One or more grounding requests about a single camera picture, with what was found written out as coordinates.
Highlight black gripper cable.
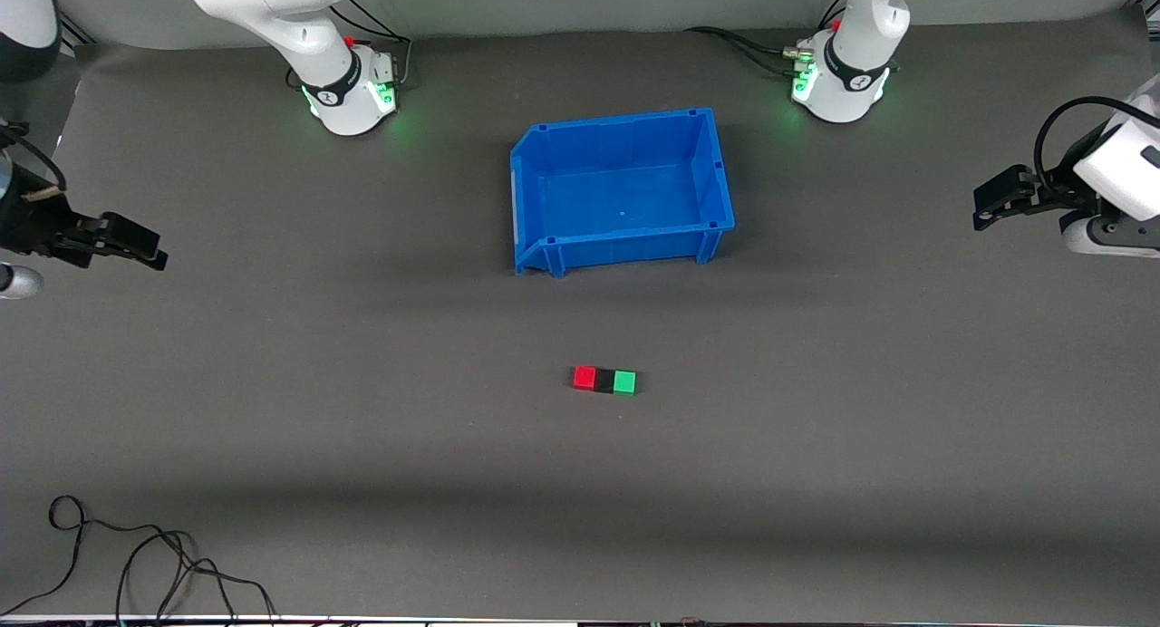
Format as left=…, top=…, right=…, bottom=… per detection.
left=0, top=120, right=70, bottom=198
left=1034, top=96, right=1160, bottom=198

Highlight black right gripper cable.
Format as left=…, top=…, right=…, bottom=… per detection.
left=0, top=120, right=70, bottom=198

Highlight blue plastic storage bin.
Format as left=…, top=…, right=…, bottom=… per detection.
left=509, top=107, right=736, bottom=278

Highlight loose black cable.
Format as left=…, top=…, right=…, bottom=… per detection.
left=0, top=495, right=277, bottom=623

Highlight black left arm base cables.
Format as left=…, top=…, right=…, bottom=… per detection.
left=684, top=0, right=848, bottom=77

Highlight black arm base cables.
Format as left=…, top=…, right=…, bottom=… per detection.
left=684, top=0, right=848, bottom=77
left=331, top=0, right=414, bottom=90

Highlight black right arm base cables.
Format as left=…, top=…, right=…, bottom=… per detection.
left=331, top=0, right=414, bottom=90

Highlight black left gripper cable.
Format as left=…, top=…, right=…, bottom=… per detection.
left=1034, top=96, right=1160, bottom=198

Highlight dark grey table mat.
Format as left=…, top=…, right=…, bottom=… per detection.
left=0, top=15, right=1160, bottom=621

